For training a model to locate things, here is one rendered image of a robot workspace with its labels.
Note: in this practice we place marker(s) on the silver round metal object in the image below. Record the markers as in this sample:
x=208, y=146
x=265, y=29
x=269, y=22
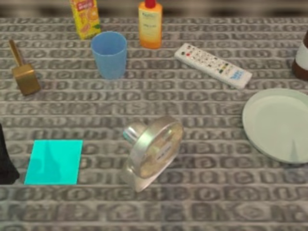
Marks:
x=154, y=150

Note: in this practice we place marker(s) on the blue plastic cup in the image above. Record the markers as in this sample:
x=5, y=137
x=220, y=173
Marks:
x=109, y=57

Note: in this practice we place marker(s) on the white remote control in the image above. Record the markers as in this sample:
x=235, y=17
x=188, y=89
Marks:
x=211, y=65

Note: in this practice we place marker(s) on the orange bottle with red cap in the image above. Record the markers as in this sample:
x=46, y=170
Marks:
x=150, y=25

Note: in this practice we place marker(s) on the pale green plate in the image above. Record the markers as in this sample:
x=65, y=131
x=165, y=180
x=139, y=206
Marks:
x=276, y=125

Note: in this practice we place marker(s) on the cyan mat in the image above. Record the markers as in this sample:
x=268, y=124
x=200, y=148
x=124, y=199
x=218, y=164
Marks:
x=54, y=162

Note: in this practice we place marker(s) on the brown and white bottle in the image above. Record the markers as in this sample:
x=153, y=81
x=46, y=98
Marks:
x=302, y=60

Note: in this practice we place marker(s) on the yellow juice carton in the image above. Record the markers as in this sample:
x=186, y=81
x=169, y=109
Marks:
x=85, y=19

